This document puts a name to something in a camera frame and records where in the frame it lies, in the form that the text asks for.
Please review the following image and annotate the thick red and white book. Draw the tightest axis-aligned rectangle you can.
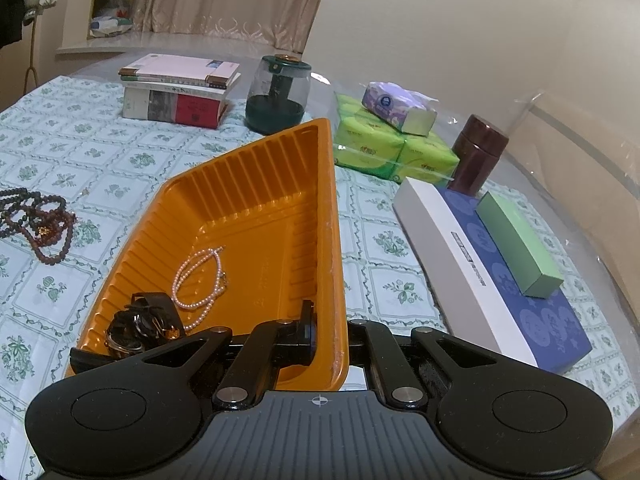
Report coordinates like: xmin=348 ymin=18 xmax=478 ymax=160
xmin=122 ymin=84 xmax=232 ymax=130

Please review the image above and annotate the window sill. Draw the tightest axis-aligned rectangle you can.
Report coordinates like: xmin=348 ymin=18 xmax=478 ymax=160
xmin=55 ymin=29 xmax=303 ymax=57

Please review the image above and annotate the red-brown bead necklace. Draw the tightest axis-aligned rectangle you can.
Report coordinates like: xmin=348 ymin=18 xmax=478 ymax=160
xmin=4 ymin=209 xmax=79 ymax=267

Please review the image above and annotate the white plastic bag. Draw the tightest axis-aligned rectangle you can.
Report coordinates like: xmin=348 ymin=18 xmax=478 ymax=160
xmin=89 ymin=0 xmax=134 ymax=37

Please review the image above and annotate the metal coat stand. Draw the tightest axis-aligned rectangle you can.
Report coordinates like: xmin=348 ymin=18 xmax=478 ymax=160
xmin=21 ymin=9 xmax=40 ymax=97

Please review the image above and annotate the orange plastic tray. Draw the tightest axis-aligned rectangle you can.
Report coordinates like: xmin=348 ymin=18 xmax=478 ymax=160
xmin=64 ymin=117 xmax=349 ymax=394

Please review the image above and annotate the gold watch dark strap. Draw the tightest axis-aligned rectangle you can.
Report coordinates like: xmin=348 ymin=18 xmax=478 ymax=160
xmin=105 ymin=326 xmax=138 ymax=359

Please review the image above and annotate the thin green-edged book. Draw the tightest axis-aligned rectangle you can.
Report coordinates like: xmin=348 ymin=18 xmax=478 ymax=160
xmin=120 ymin=72 xmax=242 ymax=93

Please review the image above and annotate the blue and white flat box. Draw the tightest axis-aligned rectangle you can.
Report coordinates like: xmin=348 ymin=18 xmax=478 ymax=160
xmin=392 ymin=177 xmax=594 ymax=375

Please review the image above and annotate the pink cover book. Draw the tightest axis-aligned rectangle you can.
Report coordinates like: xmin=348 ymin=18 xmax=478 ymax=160
xmin=118 ymin=53 xmax=241 ymax=86

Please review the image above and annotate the dark green glass jar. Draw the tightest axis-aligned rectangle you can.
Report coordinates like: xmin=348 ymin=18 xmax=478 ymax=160
xmin=244 ymin=54 xmax=312 ymax=136

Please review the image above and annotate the brown round canister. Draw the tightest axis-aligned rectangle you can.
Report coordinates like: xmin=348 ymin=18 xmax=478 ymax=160
xmin=447 ymin=114 xmax=510 ymax=197

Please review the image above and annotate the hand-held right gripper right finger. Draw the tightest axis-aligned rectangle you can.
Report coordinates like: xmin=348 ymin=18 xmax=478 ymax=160
xmin=346 ymin=318 xmax=502 ymax=409

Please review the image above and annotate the purple tissue pack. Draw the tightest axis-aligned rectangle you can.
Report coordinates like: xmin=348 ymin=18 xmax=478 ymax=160
xmin=360 ymin=81 xmax=439 ymax=136

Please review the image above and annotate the black wrist band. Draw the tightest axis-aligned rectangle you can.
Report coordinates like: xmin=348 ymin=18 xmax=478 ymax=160
xmin=114 ymin=309 xmax=184 ymax=357
xmin=130 ymin=292 xmax=174 ymax=322

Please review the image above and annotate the green tissue multipack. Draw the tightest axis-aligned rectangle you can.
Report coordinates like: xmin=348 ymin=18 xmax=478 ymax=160
xmin=332 ymin=92 xmax=461 ymax=184

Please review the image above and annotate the beige curtain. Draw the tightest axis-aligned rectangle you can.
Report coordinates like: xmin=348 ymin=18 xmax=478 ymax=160
xmin=131 ymin=0 xmax=337 ymax=55

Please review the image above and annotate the small green box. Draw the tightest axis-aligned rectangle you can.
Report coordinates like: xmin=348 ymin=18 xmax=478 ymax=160
xmin=474 ymin=190 xmax=564 ymax=299

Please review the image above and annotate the dark bead necklace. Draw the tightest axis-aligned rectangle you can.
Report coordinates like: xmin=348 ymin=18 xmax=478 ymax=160
xmin=0 ymin=186 xmax=69 ymax=241

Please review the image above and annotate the pearl necklace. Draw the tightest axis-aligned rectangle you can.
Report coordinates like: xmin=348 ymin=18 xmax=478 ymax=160
xmin=171 ymin=246 xmax=229 ymax=334

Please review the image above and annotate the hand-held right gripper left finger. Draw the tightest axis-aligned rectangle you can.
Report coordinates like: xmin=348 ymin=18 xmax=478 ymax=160
xmin=141 ymin=300 xmax=319 ymax=412

